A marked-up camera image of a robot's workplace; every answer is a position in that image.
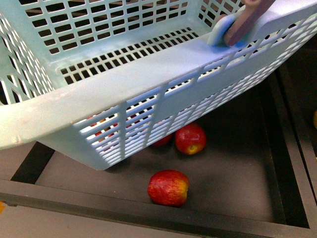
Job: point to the light blue plastic basket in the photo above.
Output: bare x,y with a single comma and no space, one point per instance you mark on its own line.
99,80

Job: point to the red apple yellow top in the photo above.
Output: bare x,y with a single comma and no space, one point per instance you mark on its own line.
163,141

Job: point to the red apple right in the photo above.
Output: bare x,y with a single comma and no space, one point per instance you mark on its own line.
190,139

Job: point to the red apple front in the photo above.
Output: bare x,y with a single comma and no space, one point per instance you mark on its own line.
168,188

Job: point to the black display tray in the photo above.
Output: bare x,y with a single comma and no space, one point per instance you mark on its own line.
256,177

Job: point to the yellow fruit right edge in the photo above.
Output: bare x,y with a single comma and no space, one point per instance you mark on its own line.
315,119

